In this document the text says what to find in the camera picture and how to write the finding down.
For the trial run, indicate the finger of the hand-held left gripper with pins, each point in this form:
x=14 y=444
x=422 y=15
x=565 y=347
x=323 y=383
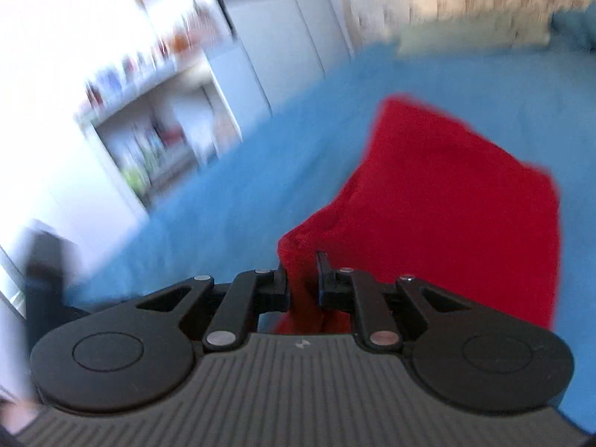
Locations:
x=44 y=284

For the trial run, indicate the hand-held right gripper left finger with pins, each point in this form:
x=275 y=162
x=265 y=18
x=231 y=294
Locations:
x=274 y=288

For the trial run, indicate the rolled blue duvet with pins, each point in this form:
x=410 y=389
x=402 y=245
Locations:
x=575 y=30

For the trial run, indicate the blue bed sheet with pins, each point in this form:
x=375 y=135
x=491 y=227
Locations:
x=223 y=205

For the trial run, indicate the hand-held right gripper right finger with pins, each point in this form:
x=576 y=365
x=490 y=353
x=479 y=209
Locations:
x=328 y=288

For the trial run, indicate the red knit sweater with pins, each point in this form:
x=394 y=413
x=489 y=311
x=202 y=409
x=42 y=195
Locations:
x=447 y=219

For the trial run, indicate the white wardrobe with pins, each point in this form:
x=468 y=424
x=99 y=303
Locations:
x=279 y=46

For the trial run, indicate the green pillow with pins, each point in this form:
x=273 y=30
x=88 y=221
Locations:
x=465 y=37

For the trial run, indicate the white shelf unit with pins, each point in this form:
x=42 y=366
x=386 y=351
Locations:
x=158 y=135

